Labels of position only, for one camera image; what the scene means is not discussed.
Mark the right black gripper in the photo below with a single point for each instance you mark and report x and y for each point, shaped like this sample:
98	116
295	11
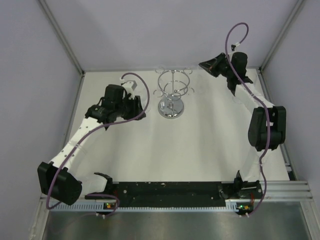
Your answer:
211	66

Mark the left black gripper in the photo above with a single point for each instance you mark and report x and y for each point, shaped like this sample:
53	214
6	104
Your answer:
137	109

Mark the chrome wine glass rack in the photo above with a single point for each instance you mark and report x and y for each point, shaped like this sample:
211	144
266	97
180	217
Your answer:
173	85

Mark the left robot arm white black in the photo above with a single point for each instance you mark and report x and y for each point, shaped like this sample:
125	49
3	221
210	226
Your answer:
69	176

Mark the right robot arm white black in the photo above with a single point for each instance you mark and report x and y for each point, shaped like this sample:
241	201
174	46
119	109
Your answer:
267	127

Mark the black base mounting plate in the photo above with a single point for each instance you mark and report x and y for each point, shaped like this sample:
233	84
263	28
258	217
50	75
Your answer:
182	194

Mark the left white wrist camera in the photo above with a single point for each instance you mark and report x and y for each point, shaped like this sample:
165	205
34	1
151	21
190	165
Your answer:
129	85

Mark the right aluminium frame post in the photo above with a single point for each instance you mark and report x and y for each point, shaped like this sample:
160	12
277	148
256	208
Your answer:
290	20

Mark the aluminium frame post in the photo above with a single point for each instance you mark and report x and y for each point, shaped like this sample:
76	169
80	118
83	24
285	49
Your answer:
290	20
60	35

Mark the left aluminium frame post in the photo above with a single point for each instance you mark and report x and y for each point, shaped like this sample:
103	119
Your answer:
60	35

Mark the aluminium table frame rail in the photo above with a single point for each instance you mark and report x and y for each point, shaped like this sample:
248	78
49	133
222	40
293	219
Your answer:
288	191

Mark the light blue slotted cable duct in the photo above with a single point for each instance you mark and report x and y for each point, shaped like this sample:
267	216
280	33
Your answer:
106	206

